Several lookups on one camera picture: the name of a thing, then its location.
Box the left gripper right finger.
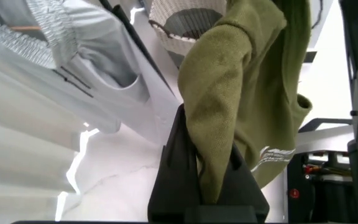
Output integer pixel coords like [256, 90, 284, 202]
[217, 142, 270, 223]

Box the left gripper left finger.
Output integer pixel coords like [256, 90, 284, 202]
[147, 104, 202, 223]

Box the green garment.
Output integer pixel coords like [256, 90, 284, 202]
[177, 0, 313, 205]

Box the pink clothes hanger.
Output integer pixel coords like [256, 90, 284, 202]
[9, 25, 43, 32]

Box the black clothes rack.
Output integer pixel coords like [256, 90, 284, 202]
[99, 0, 175, 93]

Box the white laundry basket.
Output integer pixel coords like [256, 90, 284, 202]
[147, 0, 228, 68]

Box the white curtain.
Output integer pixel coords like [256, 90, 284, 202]
[0, 58, 88, 224]

